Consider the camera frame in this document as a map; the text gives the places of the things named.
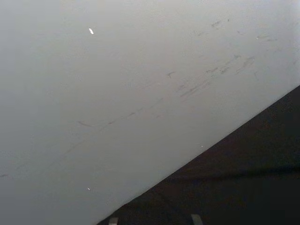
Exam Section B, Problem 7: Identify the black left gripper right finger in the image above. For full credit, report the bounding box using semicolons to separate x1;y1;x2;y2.
190;213;204;225

